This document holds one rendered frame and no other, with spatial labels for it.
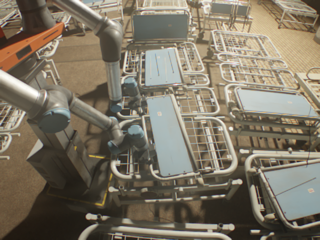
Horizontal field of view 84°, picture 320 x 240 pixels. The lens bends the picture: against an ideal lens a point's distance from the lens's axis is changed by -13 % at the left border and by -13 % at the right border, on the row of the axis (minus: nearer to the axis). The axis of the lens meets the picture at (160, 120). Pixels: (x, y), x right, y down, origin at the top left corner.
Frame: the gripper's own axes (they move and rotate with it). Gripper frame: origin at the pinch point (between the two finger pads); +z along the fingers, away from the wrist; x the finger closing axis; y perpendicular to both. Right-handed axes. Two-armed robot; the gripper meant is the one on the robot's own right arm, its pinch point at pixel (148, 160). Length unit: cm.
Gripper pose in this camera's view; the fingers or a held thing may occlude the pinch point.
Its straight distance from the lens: 125.2
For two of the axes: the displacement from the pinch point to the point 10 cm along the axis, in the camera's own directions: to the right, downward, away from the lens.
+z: 1.9, 6.4, 7.4
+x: -9.7, 2.5, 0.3
